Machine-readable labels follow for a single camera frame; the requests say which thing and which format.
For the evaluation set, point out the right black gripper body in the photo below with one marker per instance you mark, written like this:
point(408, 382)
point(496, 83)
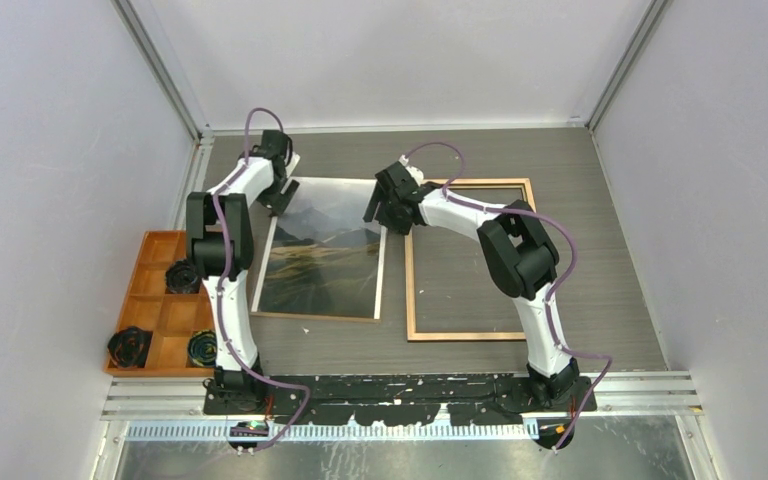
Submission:
point(386, 215)

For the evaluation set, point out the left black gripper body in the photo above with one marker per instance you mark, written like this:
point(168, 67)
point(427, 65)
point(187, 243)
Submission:
point(272, 192)

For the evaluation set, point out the mountain landscape photo board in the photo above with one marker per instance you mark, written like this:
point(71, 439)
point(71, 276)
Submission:
point(322, 260)

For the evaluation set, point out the black wooden picture frame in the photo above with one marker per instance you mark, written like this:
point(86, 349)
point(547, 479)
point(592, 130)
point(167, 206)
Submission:
point(524, 187)

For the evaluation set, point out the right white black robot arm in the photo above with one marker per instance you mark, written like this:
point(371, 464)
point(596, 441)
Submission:
point(521, 260)

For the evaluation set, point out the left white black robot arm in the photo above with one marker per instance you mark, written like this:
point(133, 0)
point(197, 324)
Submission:
point(220, 245)

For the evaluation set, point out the orange compartment tray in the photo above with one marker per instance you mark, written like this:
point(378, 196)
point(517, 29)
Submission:
point(170, 319)

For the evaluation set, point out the black yellow-green coiled bundle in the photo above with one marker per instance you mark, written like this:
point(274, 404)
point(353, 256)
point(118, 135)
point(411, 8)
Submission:
point(202, 349)

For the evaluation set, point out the black orange coiled bundle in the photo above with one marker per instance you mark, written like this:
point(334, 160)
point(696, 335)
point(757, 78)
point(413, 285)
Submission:
point(129, 348)

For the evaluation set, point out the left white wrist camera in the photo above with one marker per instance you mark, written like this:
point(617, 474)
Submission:
point(291, 164)

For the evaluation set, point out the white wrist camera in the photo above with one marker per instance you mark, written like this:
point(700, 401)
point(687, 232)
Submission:
point(291, 164)
point(415, 173)

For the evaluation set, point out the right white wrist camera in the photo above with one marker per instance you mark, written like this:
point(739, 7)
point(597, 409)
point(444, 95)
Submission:
point(415, 173)

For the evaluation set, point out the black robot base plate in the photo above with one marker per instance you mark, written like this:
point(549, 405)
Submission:
point(397, 400)

